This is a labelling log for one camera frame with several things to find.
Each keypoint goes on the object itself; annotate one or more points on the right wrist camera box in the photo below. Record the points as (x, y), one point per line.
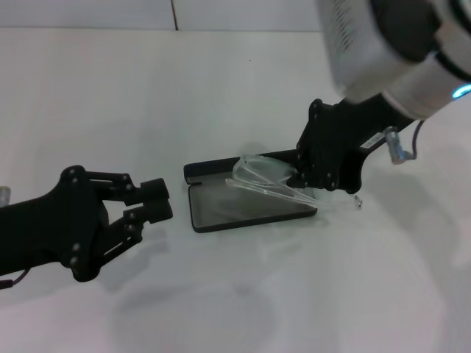
(360, 48)

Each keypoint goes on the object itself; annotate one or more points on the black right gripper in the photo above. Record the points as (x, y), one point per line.
(346, 132)

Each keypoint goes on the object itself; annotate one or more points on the clear white glasses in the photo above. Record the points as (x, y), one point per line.
(257, 176)

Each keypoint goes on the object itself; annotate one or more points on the left gripper metal connector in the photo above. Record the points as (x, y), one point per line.
(3, 196)

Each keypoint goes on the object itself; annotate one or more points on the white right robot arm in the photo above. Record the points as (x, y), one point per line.
(423, 92)

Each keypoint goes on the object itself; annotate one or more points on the black glasses case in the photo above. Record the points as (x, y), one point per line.
(239, 217)

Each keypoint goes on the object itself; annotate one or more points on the right gripper metal connector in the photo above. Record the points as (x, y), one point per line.
(396, 149)

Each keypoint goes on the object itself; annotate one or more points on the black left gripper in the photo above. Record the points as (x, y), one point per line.
(55, 228)

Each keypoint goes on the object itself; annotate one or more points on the gripper metal connector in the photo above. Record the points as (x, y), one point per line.
(396, 149)
(3, 196)

